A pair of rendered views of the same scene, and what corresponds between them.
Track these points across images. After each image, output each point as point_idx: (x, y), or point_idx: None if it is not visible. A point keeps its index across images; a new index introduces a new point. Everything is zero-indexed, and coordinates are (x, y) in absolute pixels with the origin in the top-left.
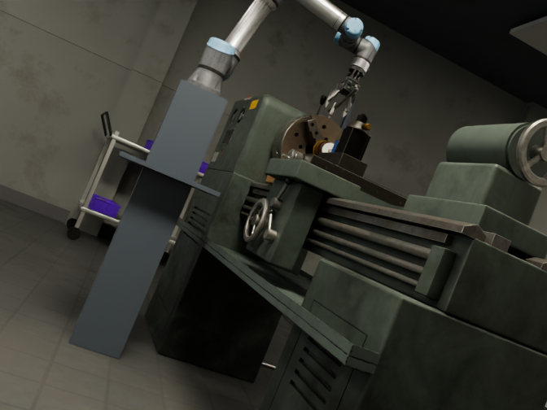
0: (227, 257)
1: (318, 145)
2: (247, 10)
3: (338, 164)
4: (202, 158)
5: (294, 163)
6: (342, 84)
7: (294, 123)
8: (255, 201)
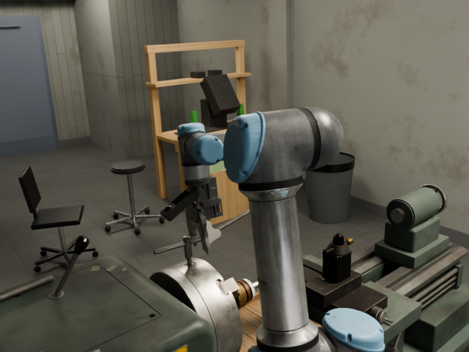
0: None
1: (246, 296)
2: (298, 234)
3: (361, 284)
4: None
5: (415, 312)
6: (215, 211)
7: (237, 306)
8: None
